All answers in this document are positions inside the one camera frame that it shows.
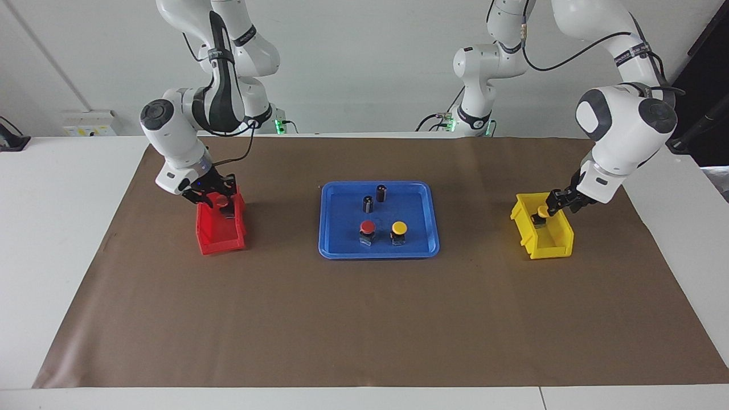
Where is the blue plastic tray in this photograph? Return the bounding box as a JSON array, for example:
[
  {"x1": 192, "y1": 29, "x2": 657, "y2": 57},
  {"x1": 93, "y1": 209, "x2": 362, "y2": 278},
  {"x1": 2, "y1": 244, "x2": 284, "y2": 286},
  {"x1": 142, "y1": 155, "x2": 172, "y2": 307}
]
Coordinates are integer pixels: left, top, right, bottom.
[{"x1": 318, "y1": 181, "x2": 440, "y2": 260}]

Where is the yellow plastic parts bin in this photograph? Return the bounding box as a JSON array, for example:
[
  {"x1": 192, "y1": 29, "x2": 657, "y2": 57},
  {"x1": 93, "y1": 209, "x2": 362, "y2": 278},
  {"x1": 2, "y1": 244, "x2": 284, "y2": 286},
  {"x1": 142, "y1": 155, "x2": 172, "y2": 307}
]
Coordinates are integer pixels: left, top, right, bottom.
[{"x1": 510, "y1": 192, "x2": 575, "y2": 260}]

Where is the red plastic parts bin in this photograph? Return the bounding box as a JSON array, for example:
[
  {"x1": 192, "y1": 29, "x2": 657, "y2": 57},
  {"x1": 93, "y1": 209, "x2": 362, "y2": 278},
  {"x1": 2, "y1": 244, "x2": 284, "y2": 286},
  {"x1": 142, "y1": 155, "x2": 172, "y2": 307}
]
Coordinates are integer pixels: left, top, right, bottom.
[{"x1": 195, "y1": 188, "x2": 248, "y2": 256}]

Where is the black stand with pole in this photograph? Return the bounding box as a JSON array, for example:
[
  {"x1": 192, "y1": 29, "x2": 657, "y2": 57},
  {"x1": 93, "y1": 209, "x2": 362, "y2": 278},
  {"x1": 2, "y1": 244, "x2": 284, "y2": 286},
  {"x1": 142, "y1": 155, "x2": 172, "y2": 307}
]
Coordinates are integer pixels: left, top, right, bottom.
[{"x1": 665, "y1": 101, "x2": 729, "y2": 155}]

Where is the brown paper table mat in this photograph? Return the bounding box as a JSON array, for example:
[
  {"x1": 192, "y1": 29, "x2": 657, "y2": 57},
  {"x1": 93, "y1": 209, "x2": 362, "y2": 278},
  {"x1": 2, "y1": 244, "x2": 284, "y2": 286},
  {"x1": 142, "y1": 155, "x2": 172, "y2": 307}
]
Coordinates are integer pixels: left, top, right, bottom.
[{"x1": 32, "y1": 136, "x2": 729, "y2": 390}]

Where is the black table clamp device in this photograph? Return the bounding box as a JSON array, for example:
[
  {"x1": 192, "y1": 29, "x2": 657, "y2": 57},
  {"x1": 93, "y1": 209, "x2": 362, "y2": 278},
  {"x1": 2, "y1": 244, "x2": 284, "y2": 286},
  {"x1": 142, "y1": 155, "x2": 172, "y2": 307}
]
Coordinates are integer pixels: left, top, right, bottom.
[{"x1": 0, "y1": 116, "x2": 31, "y2": 152}]

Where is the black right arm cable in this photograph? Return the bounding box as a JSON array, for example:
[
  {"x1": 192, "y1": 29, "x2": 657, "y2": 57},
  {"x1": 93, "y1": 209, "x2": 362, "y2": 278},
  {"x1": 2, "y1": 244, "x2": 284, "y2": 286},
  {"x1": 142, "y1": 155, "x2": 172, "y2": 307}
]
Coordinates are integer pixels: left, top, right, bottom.
[{"x1": 196, "y1": 111, "x2": 258, "y2": 169}]

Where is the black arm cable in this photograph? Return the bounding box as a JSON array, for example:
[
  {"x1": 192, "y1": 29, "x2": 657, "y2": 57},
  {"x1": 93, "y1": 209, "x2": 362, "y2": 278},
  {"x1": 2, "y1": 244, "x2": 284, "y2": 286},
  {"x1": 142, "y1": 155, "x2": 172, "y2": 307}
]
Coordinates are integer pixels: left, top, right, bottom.
[
  {"x1": 487, "y1": 0, "x2": 687, "y2": 97},
  {"x1": 196, "y1": 111, "x2": 258, "y2": 169}
]

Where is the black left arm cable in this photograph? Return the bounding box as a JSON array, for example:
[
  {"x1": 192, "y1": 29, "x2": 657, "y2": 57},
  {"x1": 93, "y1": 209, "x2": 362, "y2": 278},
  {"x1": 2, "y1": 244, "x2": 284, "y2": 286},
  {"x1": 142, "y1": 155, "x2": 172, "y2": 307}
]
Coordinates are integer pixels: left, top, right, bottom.
[{"x1": 487, "y1": 0, "x2": 687, "y2": 97}]

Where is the white wall socket strip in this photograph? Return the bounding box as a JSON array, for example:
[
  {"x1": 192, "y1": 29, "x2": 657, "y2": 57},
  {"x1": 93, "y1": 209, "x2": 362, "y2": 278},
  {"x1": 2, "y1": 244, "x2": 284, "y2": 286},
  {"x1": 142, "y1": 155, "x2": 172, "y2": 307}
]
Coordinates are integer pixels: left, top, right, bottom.
[{"x1": 62, "y1": 110, "x2": 118, "y2": 138}]

